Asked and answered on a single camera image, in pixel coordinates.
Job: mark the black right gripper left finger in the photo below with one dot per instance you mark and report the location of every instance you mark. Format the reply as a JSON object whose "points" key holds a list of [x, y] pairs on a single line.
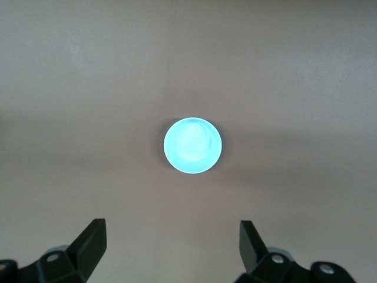
{"points": [[85, 259]]}

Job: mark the light blue bowl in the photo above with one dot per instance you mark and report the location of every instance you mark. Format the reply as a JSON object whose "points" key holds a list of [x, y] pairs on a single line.
{"points": [[191, 146]]}

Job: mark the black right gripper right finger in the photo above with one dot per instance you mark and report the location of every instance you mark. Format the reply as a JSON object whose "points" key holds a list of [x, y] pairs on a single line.
{"points": [[254, 259]]}

